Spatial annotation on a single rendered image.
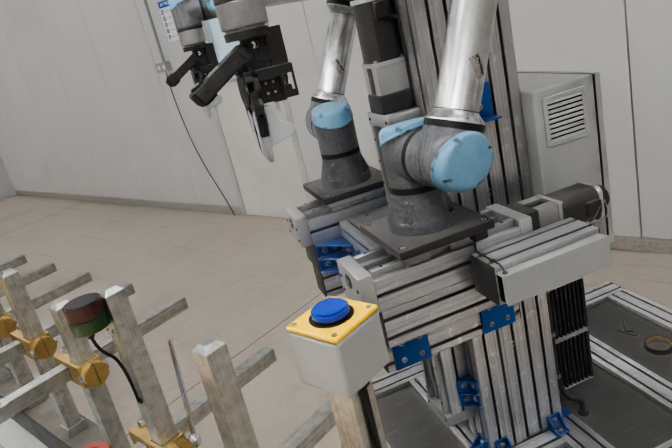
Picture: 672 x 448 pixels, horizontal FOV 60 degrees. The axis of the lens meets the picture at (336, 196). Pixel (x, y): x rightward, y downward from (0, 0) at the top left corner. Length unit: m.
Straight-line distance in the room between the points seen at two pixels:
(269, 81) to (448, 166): 0.35
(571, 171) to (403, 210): 0.54
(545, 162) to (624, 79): 1.66
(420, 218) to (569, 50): 2.11
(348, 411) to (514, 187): 1.02
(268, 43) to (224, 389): 0.52
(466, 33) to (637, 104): 2.14
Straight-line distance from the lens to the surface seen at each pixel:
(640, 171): 3.27
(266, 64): 0.94
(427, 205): 1.22
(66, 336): 1.28
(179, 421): 1.20
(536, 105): 1.50
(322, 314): 0.59
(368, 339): 0.60
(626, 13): 3.11
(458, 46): 1.10
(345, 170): 1.66
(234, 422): 0.88
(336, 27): 1.79
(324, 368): 0.60
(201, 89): 0.91
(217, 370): 0.84
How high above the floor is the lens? 1.51
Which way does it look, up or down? 17 degrees down
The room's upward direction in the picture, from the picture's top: 13 degrees counter-clockwise
